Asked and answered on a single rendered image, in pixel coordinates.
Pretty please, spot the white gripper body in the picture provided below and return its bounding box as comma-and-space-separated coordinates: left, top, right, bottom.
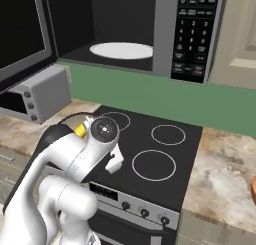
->
104, 144, 125, 174

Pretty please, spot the yellow corn cob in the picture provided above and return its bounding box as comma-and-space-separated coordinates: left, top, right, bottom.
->
73, 122, 89, 139

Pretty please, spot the white microwave turntable plate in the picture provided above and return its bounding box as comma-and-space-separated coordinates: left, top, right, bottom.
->
88, 41, 155, 61

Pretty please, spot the silver microwave oven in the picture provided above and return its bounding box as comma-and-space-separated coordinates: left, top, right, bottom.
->
43, 0, 230, 85

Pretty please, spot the black microwave door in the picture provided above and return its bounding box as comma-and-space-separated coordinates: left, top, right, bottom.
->
0, 0, 60, 94

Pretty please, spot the black glass hob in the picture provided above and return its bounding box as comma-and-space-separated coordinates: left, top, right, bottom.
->
49, 104, 204, 214

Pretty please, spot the silver and black oven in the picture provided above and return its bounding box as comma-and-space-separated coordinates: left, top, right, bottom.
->
42, 165, 183, 245

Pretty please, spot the silver toaster oven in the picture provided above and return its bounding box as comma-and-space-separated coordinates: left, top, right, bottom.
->
0, 64, 73, 125

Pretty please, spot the grey drawer front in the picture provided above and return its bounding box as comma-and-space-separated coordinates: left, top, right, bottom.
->
0, 144, 38, 205

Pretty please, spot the grey base cupboard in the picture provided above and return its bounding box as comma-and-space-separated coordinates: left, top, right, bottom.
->
176, 208, 256, 245

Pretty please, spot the orange round object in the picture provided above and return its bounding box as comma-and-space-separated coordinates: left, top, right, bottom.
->
250, 178, 256, 205

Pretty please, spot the grey drawer handle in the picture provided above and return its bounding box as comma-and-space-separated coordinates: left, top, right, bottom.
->
0, 152, 16, 162

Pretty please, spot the beige wall cupboard door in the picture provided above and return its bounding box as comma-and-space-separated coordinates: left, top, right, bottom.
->
209, 0, 256, 91

